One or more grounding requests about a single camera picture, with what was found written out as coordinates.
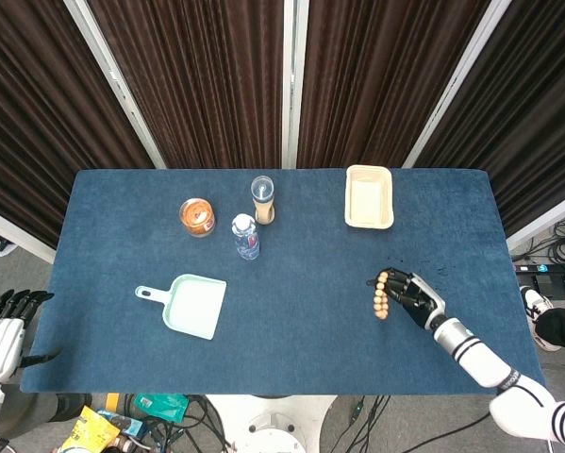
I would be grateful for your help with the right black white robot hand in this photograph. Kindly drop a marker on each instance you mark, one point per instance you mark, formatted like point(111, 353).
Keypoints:
point(421, 302)

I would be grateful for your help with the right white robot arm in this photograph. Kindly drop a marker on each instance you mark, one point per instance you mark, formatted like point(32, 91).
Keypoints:
point(475, 358)

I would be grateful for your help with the black rounded floor object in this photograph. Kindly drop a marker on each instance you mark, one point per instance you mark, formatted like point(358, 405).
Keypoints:
point(72, 408)

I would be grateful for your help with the white black sneaker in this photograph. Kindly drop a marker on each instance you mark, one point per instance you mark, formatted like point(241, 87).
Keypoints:
point(532, 307)

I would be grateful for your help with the pale green rectangular plastic container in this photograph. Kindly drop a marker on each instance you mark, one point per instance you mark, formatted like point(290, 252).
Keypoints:
point(369, 198)

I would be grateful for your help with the yellow snack bag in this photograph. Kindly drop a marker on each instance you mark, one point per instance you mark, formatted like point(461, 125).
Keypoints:
point(91, 431)

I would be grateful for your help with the black power strip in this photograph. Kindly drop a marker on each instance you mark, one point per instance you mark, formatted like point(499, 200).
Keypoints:
point(546, 269)

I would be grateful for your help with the blue table cloth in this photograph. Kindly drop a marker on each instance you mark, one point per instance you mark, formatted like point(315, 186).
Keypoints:
point(287, 340)

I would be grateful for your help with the person's leg in black trousers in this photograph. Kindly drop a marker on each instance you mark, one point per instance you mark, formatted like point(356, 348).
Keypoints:
point(562, 325)

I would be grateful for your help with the blue snack packet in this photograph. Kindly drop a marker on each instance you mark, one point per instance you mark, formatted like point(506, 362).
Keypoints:
point(126, 424)

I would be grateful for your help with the green plastic packet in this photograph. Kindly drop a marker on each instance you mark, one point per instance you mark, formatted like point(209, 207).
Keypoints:
point(161, 407)

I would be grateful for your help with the seasoning shaker with clear cap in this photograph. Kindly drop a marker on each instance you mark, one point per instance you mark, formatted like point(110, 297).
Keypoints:
point(263, 207)

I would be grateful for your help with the clear plastic water bottle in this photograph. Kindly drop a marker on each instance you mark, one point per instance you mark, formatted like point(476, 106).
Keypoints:
point(245, 240)

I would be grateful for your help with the pale green plastic dustpan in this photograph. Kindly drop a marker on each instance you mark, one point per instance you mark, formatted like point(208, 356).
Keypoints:
point(197, 307)

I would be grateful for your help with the brown pleated curtain panel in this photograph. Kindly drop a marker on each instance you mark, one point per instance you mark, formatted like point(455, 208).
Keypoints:
point(206, 85)
point(381, 85)
point(37, 118)
point(536, 118)

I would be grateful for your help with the clear tub of rubber bands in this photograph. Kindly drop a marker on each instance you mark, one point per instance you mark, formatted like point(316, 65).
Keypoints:
point(197, 217)

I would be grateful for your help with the white screen frame post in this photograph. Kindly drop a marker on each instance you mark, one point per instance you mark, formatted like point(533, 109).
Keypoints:
point(456, 85)
point(294, 85)
point(117, 85)
point(546, 219)
point(13, 233)

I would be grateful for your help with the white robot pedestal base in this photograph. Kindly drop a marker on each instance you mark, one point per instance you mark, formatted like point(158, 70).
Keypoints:
point(272, 424)

